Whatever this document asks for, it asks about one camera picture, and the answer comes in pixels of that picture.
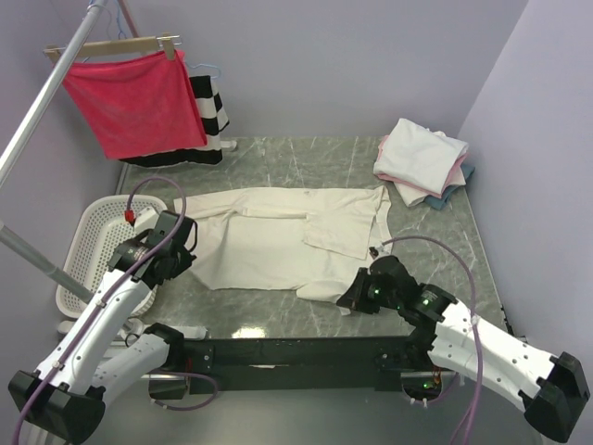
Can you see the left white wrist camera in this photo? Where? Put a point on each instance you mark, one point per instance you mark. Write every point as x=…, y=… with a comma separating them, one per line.
x=145, y=219

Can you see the cream white t shirt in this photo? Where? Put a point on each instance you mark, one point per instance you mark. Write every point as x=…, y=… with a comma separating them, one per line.
x=311, y=241

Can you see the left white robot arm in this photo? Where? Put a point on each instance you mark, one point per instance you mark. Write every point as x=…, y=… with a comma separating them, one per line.
x=92, y=334

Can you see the folded white t shirt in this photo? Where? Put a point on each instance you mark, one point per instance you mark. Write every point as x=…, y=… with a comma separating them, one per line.
x=411, y=197

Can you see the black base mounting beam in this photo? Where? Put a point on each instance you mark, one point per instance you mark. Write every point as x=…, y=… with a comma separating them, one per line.
x=381, y=363

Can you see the folded blue t shirt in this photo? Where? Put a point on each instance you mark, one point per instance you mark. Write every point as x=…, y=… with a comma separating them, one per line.
x=439, y=203

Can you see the white plastic laundry basket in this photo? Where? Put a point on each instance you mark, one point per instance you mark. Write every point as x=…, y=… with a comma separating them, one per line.
x=101, y=229

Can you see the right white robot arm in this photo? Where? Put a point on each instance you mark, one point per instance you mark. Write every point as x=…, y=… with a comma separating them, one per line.
x=550, y=390

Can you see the black white striped cloth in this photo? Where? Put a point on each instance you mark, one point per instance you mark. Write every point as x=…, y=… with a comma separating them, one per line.
x=214, y=119

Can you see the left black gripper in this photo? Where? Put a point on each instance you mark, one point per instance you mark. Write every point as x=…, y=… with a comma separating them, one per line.
x=185, y=261

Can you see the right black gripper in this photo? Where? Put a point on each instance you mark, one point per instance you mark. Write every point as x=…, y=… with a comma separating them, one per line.
x=354, y=298

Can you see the red hanging towel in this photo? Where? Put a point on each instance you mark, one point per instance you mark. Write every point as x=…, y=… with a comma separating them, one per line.
x=138, y=107

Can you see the blue wire hanger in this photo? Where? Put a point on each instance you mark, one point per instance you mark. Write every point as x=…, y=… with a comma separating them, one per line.
x=211, y=70

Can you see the silver clothes rack pole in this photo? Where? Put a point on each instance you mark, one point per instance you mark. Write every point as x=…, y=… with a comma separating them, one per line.
x=40, y=104

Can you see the wooden clip hanger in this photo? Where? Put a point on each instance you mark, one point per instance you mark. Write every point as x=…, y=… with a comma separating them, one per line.
x=137, y=45

